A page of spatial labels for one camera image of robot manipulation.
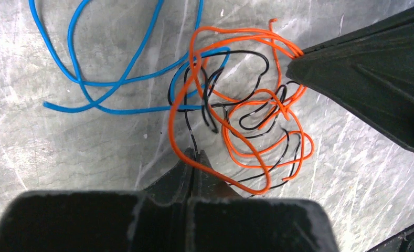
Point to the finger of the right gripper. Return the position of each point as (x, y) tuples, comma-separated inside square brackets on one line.
[(369, 72)]

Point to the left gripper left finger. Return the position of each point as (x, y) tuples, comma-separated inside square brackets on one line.
[(73, 220)]

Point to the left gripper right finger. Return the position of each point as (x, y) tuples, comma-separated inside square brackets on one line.
[(256, 224)]

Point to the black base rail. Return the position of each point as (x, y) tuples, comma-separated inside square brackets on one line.
[(403, 241)]

